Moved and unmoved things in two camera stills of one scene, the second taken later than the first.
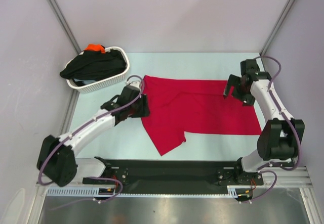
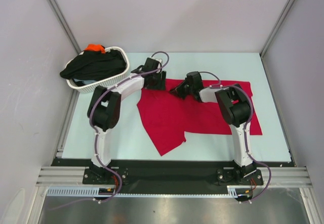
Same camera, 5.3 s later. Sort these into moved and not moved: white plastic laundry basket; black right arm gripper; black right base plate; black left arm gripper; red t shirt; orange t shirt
Moved: black right arm gripper; black left arm gripper
Not moved: white plastic laundry basket; red t shirt; orange t shirt; black right base plate
